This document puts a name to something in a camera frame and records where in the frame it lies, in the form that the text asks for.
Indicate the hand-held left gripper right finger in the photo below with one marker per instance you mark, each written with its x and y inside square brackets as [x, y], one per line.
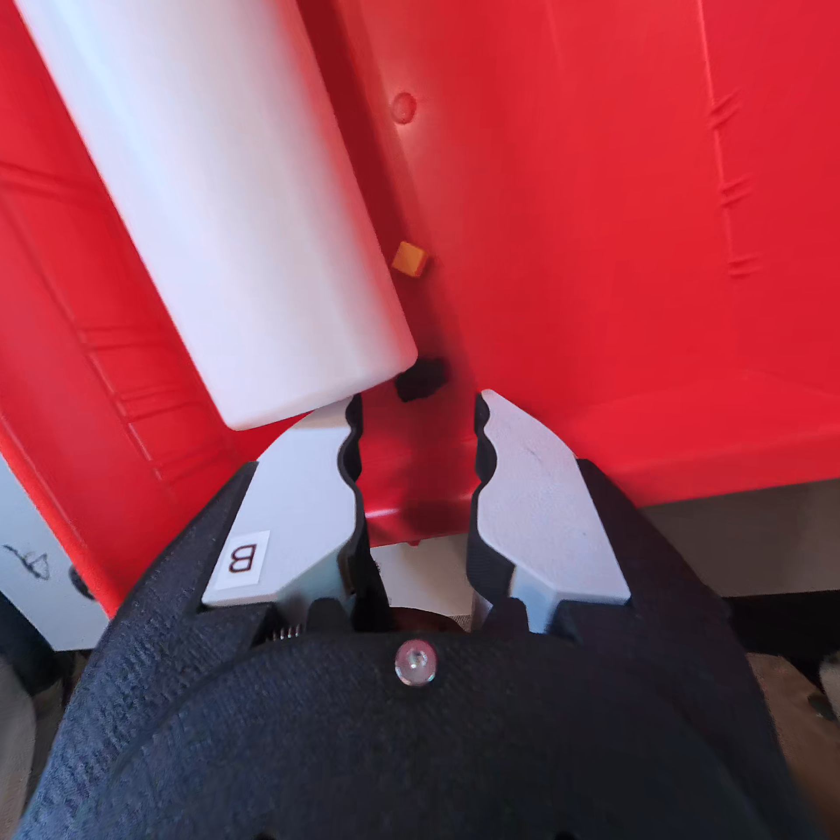
[544, 525]

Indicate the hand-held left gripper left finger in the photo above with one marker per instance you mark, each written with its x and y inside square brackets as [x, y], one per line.
[295, 499]

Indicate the red plastic bin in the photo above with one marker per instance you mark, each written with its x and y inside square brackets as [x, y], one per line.
[590, 229]

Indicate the white plastic bottle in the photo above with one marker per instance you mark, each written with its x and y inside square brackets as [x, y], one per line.
[216, 197]

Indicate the small black block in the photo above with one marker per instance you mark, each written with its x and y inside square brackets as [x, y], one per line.
[421, 380]

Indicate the small yellow cube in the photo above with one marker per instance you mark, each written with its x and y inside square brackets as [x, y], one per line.
[410, 259]

